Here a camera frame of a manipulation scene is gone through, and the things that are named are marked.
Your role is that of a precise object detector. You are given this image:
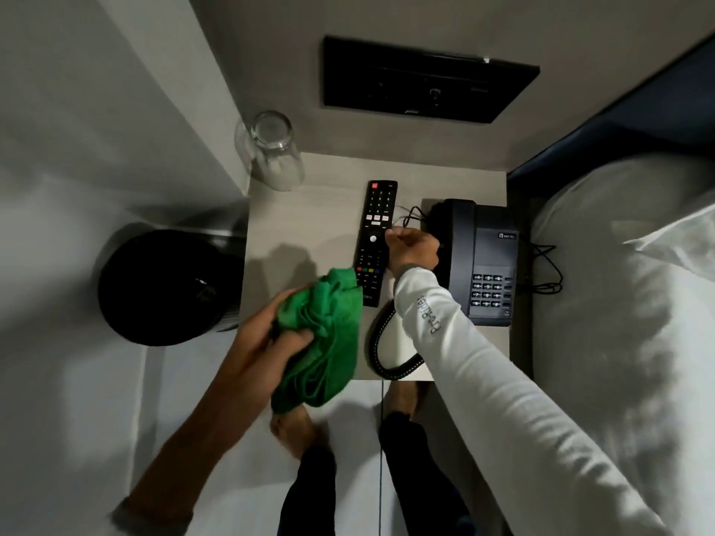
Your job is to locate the person's right foot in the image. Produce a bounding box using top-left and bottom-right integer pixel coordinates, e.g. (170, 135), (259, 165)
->
(384, 380), (428, 422)

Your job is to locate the white duvet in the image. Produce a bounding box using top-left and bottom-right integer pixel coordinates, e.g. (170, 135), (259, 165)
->
(530, 155), (715, 536)

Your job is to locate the person's foot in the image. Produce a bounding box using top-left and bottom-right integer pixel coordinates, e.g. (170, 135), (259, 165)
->
(270, 408), (320, 460)
(384, 380), (428, 422)

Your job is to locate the thin black cable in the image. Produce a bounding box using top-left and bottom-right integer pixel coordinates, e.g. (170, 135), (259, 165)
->
(393, 205), (430, 230)

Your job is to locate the black remote control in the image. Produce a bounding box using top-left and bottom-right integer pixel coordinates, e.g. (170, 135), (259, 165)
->
(354, 180), (398, 308)

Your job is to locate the black coiled phone cord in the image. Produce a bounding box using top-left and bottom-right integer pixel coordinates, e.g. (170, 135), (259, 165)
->
(366, 300), (426, 381)

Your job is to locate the light wood nightstand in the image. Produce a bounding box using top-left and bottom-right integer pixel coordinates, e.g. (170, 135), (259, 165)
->
(239, 152), (534, 382)

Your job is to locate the person's right leg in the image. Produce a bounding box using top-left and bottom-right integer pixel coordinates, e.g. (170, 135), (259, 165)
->
(378, 413), (476, 536)

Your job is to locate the person's left forearm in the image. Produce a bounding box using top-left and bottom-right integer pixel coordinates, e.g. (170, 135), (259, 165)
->
(109, 351), (270, 536)

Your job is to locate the black trash bin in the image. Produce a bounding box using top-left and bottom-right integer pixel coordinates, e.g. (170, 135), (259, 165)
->
(98, 229), (247, 347)

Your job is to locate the person's left hand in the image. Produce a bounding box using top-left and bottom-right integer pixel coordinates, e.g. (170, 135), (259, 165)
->
(221, 284), (316, 409)

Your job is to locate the black phone line cable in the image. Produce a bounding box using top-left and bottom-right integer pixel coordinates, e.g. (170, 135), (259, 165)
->
(519, 244), (564, 294)

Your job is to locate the black wall switch panel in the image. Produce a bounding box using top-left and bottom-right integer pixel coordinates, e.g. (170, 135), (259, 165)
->
(321, 34), (541, 124)

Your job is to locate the person's right forearm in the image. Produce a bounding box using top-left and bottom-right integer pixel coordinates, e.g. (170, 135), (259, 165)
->
(393, 265), (665, 536)

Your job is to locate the person's left leg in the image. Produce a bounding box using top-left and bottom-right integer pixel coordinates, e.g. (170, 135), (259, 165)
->
(277, 445), (338, 536)

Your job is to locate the white pillow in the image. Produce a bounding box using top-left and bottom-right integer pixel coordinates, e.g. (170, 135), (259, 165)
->
(625, 203), (715, 269)

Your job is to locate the dark blue headboard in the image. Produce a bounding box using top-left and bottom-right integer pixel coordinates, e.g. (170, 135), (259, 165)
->
(507, 36), (715, 187)

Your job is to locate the person's leg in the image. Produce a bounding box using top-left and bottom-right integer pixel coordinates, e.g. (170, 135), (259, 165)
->
(277, 445), (338, 536)
(378, 413), (476, 536)

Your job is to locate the green cleaning cloth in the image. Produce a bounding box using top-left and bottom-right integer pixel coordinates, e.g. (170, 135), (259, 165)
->
(270, 267), (363, 416)

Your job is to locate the clear drinking glass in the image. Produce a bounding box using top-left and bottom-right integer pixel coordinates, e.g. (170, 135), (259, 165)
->
(235, 109), (306, 191)

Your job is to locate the black desk telephone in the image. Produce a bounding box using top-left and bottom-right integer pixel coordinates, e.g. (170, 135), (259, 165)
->
(420, 198), (520, 328)

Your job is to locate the person's left foot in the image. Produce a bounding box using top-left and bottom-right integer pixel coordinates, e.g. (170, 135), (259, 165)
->
(270, 408), (320, 460)

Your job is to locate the person's right hand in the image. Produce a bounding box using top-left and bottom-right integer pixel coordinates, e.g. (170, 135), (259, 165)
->
(385, 227), (442, 280)

